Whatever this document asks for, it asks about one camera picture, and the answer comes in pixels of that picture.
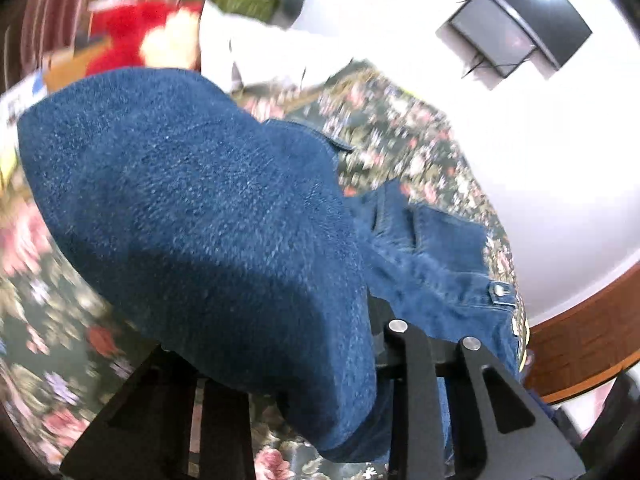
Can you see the pile of books and papers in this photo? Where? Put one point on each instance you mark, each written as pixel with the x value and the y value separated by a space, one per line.
pixel 20 102

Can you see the small black wall monitor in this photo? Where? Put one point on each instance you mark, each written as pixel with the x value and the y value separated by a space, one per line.
pixel 492 35

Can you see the white shirt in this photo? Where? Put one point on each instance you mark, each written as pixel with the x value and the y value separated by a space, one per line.
pixel 260 50

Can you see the floral bedspread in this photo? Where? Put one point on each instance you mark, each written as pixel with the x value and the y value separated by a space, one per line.
pixel 400 130

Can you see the wooden wardrobe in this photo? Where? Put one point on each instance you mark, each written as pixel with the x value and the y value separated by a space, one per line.
pixel 585 340

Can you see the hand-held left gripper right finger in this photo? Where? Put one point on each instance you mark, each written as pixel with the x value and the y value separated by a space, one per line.
pixel 415 385

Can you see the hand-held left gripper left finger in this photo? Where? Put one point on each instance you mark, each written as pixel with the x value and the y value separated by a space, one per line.
pixel 220 435

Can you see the red plush toy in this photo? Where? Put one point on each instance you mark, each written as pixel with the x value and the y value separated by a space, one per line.
pixel 130 35

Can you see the large black wall television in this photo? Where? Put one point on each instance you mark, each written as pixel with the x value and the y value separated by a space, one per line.
pixel 545 5

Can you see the brown cardboard box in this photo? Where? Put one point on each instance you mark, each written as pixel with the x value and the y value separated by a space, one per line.
pixel 65 67

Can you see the blue denim jacket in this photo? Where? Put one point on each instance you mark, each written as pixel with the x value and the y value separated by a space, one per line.
pixel 200 210

